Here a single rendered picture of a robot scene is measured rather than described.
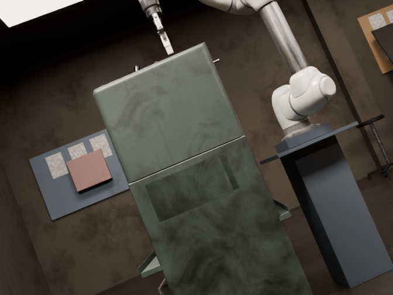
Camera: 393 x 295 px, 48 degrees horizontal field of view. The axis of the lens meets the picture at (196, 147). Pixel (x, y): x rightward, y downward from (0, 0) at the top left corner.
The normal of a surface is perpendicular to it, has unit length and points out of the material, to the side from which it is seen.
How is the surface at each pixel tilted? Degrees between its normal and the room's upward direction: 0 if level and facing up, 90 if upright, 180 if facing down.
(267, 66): 90
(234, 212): 90
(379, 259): 90
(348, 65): 90
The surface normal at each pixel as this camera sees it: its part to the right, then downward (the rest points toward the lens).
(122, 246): 0.06, -0.11
